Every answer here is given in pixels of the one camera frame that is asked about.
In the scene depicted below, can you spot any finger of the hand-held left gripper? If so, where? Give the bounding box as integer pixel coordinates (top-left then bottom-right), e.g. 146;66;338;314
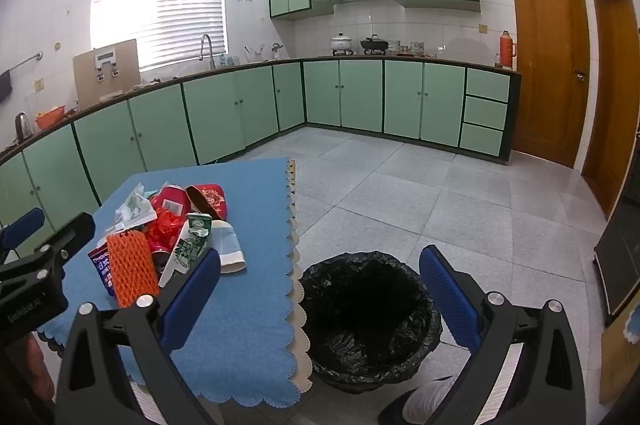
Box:
0;207;46;264
0;211;97;284

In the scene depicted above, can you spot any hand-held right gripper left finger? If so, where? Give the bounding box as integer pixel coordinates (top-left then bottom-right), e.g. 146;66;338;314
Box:
54;247;223;425

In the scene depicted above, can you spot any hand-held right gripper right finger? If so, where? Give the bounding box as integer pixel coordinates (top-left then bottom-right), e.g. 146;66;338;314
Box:
419;245;587;425

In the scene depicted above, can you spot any red printed snack wrapper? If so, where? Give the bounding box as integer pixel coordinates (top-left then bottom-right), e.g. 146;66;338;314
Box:
87;241;118;298

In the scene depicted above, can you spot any green white milk carton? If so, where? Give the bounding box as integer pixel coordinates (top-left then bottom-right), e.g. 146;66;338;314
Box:
159;211;213;288

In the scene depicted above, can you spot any clear plastic wrapper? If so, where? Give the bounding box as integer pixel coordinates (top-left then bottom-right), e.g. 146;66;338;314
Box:
114;182;160;231

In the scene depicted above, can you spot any orange foam net sleeve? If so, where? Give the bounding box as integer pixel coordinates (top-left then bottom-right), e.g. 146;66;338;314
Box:
106;230;161;308

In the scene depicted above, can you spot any red shiny wrapper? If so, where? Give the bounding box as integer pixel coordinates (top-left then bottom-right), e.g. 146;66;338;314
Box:
145;210;188;266

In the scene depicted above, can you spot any bin with black bag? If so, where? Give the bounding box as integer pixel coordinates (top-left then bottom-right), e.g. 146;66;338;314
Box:
298;251;443;395

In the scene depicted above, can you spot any red barcode snack bag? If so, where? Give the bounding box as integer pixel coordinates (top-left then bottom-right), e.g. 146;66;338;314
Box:
149;185;193;226

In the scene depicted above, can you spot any red gold paper cup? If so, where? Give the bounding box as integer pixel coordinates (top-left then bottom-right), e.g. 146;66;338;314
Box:
185;184;228;222

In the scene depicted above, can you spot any person's left hand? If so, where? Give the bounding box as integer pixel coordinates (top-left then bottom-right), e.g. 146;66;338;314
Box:
26;336;49;388

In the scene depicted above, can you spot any blue scalloped tablecloth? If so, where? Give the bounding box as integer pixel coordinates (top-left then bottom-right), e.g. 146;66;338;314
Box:
37;157;313;408

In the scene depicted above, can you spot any steel kettle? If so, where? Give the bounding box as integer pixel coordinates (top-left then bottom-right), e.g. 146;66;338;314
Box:
14;111;33;140

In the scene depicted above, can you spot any person's white dark shoe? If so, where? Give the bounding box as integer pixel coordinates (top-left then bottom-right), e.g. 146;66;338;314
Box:
377;375;468;425

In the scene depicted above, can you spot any orange plastic basin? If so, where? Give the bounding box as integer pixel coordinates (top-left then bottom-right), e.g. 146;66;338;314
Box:
34;105;68;130

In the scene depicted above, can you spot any brown cardboard box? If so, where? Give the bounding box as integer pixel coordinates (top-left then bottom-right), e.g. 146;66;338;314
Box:
72;39;141;106

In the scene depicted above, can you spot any black glass cabinet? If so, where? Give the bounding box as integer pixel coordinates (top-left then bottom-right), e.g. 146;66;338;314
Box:
592;185;640;328

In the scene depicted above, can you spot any tan wooden panel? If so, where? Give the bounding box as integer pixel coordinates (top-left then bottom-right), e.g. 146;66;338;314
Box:
597;300;640;406

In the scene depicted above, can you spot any green base cabinet run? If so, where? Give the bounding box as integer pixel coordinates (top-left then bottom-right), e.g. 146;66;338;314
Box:
0;57;523;246

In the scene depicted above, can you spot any steel kitchen faucet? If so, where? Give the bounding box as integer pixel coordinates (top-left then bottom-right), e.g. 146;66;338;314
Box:
200;34;217;70

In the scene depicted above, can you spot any white window blind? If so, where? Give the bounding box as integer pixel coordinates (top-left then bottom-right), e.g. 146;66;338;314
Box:
90;0;228;73

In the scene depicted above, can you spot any wide wooden door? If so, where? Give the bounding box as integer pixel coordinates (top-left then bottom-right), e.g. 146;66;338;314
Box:
507;0;592;170

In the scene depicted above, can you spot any narrow wooden door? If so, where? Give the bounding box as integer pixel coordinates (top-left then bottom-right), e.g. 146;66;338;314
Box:
580;0;640;221

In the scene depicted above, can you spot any red thermos flask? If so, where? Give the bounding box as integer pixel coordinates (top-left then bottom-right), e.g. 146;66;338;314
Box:
500;30;517;68

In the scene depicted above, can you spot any white lidded pot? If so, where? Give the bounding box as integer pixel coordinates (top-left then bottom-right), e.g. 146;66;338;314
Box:
329;32;355;54

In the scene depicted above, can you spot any metal wall rail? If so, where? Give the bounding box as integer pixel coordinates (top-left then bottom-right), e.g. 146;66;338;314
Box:
0;52;45;78

